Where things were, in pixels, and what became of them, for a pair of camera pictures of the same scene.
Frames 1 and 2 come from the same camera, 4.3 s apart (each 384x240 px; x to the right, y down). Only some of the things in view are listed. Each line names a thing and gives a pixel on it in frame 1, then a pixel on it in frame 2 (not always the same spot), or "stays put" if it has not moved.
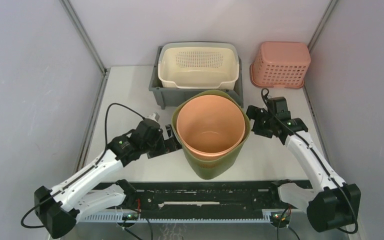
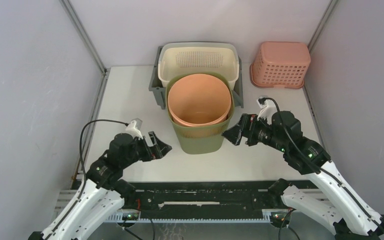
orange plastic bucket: (210, 125) to (199, 100)
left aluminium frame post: (103, 72) stays put
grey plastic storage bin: (169, 96) stays put
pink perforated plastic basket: (281, 64) stays put
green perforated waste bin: (222, 167) to (203, 139)
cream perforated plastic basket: (198, 65) stays put
